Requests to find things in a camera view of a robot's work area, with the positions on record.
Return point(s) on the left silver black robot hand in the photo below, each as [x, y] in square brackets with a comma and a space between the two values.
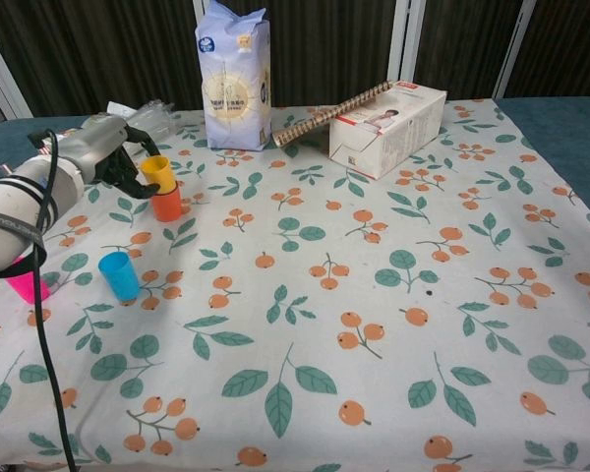
[96, 145]

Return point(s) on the yellow plastic cup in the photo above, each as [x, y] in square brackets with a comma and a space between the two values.
[157, 172]

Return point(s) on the light blue plastic cup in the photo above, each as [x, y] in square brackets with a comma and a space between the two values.
[121, 280]

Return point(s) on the pink plastic cup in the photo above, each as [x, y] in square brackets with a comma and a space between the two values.
[27, 290]

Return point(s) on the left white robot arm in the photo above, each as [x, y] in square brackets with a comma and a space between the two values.
[10, 216]

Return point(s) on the clear plastic cup sleeve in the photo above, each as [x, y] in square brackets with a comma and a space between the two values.
[155, 118]

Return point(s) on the orange plastic cup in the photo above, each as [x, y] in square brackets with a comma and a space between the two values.
[167, 206]

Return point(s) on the dark folding screen white frames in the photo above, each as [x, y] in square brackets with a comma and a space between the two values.
[103, 49]

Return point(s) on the pale blue milk powder bag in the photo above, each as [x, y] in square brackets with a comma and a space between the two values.
[233, 83]

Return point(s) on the brown spiral notebook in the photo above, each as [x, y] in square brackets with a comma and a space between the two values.
[324, 115]

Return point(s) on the floral fruit print tablecloth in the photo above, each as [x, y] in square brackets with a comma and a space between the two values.
[295, 319]

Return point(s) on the white cardboard product box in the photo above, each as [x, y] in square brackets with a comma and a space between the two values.
[398, 133]

